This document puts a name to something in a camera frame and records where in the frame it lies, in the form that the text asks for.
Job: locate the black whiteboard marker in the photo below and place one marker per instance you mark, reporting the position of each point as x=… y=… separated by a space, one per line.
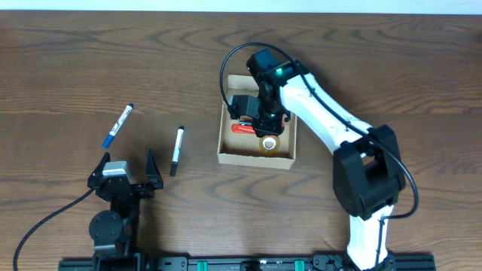
x=177 y=150

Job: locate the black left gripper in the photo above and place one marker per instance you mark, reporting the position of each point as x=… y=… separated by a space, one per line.
x=154 y=178

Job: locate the blue whiteboard marker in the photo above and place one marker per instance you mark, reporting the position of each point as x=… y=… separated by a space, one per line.
x=119 y=123

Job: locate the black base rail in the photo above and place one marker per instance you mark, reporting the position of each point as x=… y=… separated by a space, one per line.
x=317 y=262

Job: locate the yellow clear tape roll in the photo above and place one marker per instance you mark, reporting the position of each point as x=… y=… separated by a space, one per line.
x=269 y=145

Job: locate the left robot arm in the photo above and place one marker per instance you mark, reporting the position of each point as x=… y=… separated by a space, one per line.
x=115 y=231

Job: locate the open cardboard box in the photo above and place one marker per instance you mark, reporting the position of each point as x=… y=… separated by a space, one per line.
x=243 y=149

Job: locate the red utility knife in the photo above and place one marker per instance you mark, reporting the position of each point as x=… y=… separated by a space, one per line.
x=245 y=129

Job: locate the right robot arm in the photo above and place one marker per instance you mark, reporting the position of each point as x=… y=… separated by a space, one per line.
x=367 y=177

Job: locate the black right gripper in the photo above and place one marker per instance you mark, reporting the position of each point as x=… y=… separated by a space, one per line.
x=262 y=129

